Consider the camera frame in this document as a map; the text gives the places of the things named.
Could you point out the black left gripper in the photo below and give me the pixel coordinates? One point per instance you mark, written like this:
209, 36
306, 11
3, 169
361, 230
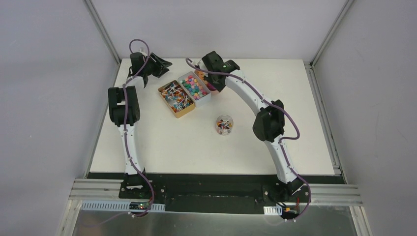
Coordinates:
157, 66

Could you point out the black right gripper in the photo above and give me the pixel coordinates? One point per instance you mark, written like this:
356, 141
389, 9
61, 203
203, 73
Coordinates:
218, 87

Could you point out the yellow tin of lollipops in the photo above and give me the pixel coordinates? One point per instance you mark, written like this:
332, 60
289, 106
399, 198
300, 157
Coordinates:
176, 98

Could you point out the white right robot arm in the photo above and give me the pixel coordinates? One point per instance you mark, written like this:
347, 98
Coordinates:
269, 120

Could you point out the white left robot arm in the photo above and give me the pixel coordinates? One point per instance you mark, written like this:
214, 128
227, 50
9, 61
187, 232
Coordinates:
124, 112

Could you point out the pink tin of gummy candies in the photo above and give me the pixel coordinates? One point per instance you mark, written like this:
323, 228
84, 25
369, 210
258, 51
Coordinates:
201, 75

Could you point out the clear plastic cup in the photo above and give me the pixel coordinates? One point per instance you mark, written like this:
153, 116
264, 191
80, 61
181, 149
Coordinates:
224, 125

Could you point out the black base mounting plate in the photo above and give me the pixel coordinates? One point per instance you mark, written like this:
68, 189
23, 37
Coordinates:
235, 205

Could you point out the left controller board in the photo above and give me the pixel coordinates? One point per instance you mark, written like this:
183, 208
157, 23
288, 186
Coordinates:
137, 206

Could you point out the controller board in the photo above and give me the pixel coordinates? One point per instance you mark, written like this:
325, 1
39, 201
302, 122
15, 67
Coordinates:
137, 206
289, 213

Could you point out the right controller board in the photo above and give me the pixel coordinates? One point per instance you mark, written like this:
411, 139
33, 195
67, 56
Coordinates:
289, 213

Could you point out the aluminium frame post left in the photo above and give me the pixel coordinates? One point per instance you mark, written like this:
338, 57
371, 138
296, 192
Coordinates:
102, 30

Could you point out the aluminium frame post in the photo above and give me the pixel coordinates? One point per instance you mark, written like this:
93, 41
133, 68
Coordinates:
102, 30
332, 31

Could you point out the aluminium frame post right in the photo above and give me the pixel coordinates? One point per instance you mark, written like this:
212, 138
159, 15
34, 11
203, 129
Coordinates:
332, 31

